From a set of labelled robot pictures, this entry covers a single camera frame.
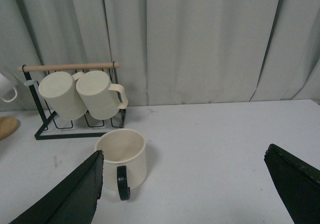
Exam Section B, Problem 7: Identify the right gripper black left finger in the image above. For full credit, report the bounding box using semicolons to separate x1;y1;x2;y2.
11;151;104;224

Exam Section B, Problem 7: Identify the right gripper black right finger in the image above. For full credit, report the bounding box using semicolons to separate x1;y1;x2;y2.
264;144;320;224

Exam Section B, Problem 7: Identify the cream mug black handle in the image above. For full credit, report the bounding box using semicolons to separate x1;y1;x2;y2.
95;129;147;201

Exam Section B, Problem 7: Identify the wooden mug tree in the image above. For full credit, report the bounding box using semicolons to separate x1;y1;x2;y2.
0;116;20;140

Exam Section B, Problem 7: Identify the cream mug left on rack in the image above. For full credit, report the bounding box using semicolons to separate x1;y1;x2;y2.
38;71;88;121

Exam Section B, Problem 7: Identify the cream mug on rack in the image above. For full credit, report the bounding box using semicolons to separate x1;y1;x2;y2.
38;71;88;121
76;70;128;120

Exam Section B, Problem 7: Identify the cream mug right on rack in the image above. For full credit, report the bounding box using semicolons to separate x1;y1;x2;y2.
76;70;128;120

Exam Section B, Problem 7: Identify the white enamel mug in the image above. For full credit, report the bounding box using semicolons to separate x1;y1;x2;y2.
0;69;19;103

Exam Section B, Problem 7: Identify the grey curtain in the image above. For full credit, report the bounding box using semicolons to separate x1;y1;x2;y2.
0;0;320;111

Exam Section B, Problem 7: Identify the black wire mug rack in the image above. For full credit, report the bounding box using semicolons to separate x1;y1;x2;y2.
18;61;127;140

